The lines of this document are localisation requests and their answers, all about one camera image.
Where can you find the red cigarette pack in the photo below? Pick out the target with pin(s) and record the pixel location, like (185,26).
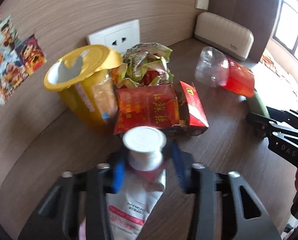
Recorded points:
(193,120)

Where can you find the anime sticker strip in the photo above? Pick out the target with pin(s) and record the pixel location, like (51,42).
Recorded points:
(18,59)

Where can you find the green cylindrical tube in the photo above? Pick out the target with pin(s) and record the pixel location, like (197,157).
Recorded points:
(256,105)

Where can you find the white pouch with cap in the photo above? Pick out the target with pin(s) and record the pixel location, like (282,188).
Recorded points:
(144,183)

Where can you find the cream white toaster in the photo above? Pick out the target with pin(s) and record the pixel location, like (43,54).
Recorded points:
(224,34)

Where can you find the pink paper slip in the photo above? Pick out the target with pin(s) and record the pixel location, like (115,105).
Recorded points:
(82,230)

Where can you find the green foil wrapper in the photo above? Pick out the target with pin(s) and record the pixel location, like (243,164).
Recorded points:
(143,65)

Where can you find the window with dark frame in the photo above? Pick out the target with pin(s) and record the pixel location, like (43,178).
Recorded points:
(286,27)

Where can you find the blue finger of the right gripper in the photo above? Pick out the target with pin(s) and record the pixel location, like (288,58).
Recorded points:
(260,123)

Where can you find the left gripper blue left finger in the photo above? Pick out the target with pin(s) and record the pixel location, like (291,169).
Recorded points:
(105,178)

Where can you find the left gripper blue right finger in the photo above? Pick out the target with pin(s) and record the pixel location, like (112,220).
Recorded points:
(195,178)

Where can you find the white wall socket lower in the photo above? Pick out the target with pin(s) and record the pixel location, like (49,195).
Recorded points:
(119,37)

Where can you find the yellow snack cup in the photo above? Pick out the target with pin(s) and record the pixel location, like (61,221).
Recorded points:
(83,82)

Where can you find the clear bottle with orange label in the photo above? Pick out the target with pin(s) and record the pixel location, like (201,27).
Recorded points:
(215,69)

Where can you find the red foil pack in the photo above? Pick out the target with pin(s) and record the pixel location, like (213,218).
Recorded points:
(154,106)

